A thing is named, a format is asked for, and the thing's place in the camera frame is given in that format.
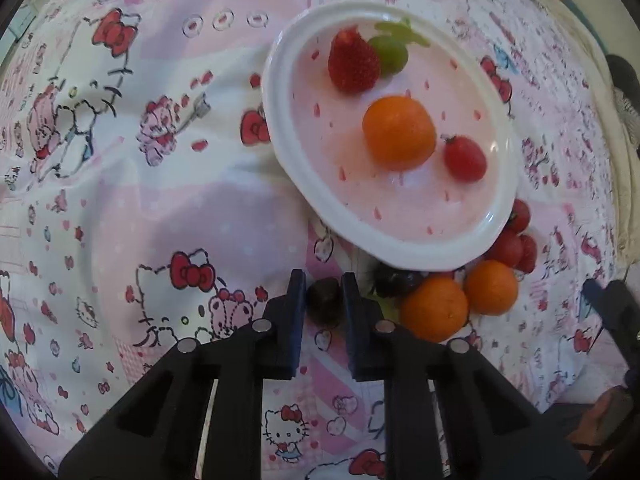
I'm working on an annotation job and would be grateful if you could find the orange tangerine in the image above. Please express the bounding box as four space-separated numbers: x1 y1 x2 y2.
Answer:
463 259 519 317
362 95 437 172
399 276 470 343

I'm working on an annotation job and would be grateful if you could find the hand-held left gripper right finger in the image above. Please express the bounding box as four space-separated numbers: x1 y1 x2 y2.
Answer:
342 272 588 480

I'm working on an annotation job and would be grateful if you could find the pink strawberry print plate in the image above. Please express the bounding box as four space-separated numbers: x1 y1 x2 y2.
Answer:
261 1 518 272

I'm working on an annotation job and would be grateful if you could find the dark purple grape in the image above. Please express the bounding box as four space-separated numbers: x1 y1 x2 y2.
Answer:
374 261 426 299
306 278 344 323

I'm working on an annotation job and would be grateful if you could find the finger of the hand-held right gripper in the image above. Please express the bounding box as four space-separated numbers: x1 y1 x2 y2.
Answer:
605 280 640 333
582 277 632 356

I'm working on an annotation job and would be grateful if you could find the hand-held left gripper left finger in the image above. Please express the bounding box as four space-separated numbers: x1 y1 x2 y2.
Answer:
57 269 307 480

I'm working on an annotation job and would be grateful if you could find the pink cartoon printed blanket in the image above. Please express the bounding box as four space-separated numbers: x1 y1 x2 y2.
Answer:
0 0 626 480

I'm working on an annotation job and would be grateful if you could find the cream blanket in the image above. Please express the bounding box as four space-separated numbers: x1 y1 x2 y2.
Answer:
530 0 640 266

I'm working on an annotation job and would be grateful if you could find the red strawberry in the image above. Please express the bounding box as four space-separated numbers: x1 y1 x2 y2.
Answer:
328 27 382 95
517 234 538 275

